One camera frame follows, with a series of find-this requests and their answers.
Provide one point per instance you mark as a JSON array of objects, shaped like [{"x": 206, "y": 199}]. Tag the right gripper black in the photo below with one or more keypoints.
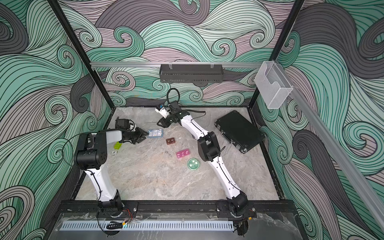
[{"x": 165, "y": 123}]

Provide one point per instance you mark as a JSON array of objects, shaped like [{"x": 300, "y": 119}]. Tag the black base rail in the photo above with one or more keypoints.
[{"x": 222, "y": 208}]

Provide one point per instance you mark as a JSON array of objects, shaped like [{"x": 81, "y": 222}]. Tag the black flat case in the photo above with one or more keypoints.
[{"x": 240, "y": 132}]

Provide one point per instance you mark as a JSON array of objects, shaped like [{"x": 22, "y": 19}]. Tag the clear plastic wall holder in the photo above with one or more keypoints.
[{"x": 272, "y": 82}]

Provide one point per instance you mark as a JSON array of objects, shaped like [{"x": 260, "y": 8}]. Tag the black wall tray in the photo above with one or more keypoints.
[{"x": 183, "y": 73}]

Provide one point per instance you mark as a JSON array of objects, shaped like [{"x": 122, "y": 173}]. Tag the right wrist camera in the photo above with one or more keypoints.
[{"x": 162, "y": 111}]

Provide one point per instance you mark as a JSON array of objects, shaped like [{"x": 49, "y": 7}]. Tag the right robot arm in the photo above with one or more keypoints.
[{"x": 209, "y": 151}]

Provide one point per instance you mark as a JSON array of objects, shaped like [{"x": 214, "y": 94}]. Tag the white slotted cable duct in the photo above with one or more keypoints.
[{"x": 149, "y": 226}]

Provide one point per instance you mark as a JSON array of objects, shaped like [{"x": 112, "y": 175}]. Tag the pink pillbox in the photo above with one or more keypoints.
[{"x": 183, "y": 153}]

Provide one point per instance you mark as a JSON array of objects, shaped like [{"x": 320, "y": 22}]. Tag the dark red pillbox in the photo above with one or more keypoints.
[{"x": 170, "y": 141}]

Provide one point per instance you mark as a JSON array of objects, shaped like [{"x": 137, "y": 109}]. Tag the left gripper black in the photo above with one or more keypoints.
[{"x": 141, "y": 135}]

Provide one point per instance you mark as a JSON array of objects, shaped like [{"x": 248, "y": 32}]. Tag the green round pillbox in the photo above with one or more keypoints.
[{"x": 193, "y": 164}]

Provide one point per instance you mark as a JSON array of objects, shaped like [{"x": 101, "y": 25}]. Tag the blue rectangular pillbox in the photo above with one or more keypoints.
[{"x": 155, "y": 133}]

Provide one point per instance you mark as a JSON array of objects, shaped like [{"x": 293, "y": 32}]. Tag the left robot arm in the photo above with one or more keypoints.
[{"x": 91, "y": 155}]

